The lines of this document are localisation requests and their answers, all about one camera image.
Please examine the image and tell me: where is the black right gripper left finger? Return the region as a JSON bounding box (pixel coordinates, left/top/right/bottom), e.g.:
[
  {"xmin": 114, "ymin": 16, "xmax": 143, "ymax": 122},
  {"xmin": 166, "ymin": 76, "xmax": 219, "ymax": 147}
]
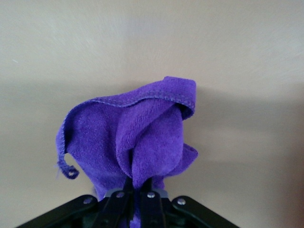
[{"xmin": 102, "ymin": 177, "xmax": 133, "ymax": 228}]

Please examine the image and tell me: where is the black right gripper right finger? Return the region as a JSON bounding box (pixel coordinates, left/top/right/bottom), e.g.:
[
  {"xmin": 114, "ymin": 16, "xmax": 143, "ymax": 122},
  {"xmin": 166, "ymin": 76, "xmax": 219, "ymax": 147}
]
[{"xmin": 140, "ymin": 179, "xmax": 171, "ymax": 228}]

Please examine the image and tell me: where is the purple microfibre cloth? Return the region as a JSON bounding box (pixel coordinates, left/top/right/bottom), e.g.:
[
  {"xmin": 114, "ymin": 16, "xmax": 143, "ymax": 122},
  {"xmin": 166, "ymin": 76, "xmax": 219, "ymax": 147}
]
[{"xmin": 55, "ymin": 76, "xmax": 199, "ymax": 228}]

